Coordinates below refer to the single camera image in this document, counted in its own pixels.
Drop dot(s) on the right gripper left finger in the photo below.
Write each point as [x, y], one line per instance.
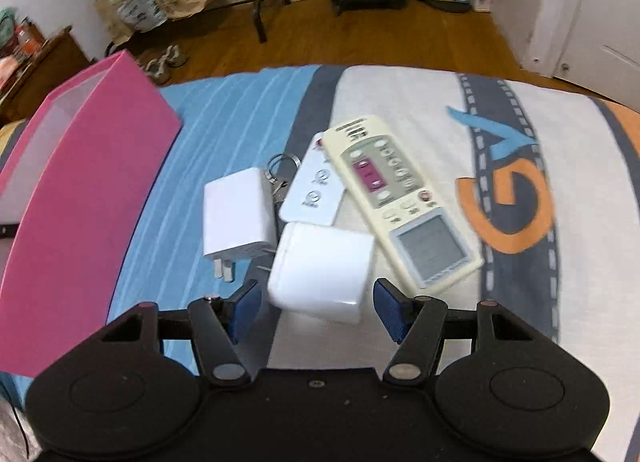
[217, 326]

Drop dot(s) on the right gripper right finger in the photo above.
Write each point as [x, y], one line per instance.
[416, 326]

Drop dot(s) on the cream purple-button remote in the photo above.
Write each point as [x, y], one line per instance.
[428, 248]

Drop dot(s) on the white folding-plug charger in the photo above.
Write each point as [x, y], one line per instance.
[238, 220]

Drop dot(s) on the large white charger cube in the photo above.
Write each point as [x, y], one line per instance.
[321, 271]

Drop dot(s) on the white fan remote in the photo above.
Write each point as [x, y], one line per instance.
[315, 194]

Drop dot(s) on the pink storage box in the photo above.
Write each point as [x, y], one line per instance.
[74, 186]

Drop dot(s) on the striped bed sheet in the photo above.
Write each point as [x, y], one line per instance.
[543, 184]

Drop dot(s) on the pair of shoes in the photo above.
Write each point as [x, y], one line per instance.
[158, 70]

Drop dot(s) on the small brown paper bag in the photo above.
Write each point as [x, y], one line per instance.
[117, 30]

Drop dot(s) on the wooden nightstand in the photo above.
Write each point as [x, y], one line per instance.
[60, 59]

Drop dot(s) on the white patterned bag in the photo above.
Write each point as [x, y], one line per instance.
[141, 15]

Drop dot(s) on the white door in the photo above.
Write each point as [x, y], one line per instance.
[602, 50]

